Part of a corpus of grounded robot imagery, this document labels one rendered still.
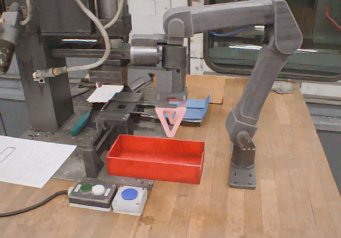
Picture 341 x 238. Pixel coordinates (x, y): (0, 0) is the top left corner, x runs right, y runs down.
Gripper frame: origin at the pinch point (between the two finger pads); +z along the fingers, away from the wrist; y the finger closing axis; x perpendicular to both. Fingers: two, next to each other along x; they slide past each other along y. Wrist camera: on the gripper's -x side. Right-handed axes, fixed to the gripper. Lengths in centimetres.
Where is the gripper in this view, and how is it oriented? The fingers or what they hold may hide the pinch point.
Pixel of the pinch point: (172, 126)
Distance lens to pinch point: 81.5
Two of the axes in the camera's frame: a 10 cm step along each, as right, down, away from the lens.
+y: -0.8, 2.7, -9.6
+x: 10.0, 0.5, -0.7
